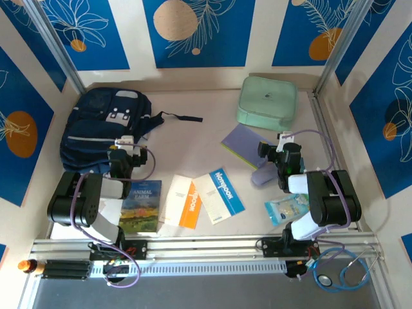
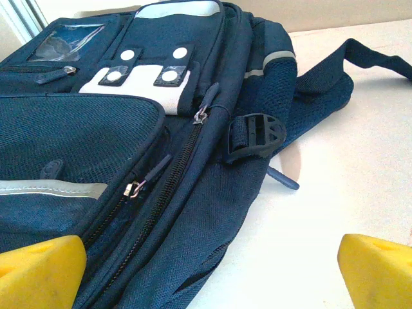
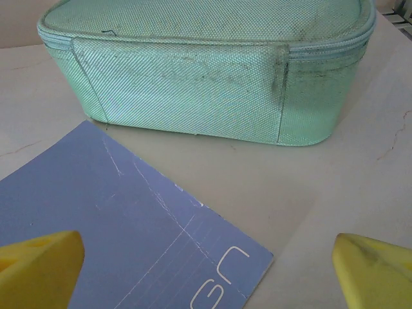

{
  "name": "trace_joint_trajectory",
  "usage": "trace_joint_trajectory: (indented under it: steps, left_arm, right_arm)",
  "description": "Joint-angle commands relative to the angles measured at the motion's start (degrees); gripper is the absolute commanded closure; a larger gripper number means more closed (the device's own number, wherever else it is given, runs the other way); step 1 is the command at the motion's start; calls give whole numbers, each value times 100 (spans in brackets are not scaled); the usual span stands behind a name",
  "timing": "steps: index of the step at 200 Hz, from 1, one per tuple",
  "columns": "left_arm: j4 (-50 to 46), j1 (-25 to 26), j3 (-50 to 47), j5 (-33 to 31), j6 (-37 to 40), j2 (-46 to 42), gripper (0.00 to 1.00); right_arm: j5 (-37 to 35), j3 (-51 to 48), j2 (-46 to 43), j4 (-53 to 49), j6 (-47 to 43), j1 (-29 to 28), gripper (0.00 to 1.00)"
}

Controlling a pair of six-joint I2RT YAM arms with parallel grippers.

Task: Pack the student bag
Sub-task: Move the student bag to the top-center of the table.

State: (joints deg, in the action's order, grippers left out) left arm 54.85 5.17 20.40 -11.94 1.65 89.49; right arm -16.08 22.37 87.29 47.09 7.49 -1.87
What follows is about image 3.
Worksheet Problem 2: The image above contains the mint green zippered case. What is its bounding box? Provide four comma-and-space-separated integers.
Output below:
37, 0, 377, 148

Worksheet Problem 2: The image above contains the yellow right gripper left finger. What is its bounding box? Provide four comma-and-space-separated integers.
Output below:
0, 230, 86, 309

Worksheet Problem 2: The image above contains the lavender blue notebook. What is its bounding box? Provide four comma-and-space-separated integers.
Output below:
0, 119, 274, 309

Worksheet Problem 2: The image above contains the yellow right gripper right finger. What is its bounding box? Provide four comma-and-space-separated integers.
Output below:
332, 233, 412, 309

